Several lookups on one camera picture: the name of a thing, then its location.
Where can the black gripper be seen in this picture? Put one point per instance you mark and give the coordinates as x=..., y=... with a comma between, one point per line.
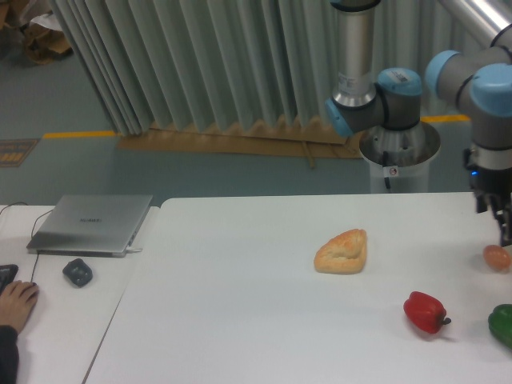
x=490, y=180

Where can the dark sleeved forearm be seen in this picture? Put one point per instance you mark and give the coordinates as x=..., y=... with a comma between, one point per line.
x=9, y=354

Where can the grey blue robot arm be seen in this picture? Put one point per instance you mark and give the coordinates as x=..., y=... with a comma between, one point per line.
x=387, y=109

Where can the green bell pepper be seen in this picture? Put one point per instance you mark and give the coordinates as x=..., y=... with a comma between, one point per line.
x=499, y=323

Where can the red bell pepper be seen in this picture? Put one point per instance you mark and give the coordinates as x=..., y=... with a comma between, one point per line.
x=426, y=312

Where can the person's bare hand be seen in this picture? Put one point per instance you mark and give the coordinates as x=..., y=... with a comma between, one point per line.
x=17, y=302

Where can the brown egg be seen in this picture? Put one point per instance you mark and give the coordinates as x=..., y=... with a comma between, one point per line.
x=496, y=257

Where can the golden bread pastry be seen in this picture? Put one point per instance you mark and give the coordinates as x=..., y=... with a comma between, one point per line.
x=344, y=254

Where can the brown cardboard sheet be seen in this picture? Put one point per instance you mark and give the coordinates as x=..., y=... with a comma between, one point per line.
x=312, y=141

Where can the pale green folded curtain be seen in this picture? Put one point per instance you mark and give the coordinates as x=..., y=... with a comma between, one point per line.
x=202, y=62

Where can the white usb plug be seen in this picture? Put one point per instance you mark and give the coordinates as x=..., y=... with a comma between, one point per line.
x=133, y=250

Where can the silver closed laptop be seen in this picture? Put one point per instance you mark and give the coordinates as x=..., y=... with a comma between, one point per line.
x=91, y=225

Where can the black computer mouse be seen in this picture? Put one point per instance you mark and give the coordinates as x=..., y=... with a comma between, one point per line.
x=78, y=273

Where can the black keyboard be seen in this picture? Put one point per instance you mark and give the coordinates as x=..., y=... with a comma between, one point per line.
x=7, y=274

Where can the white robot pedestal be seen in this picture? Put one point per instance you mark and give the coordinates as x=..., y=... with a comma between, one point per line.
x=400, y=168

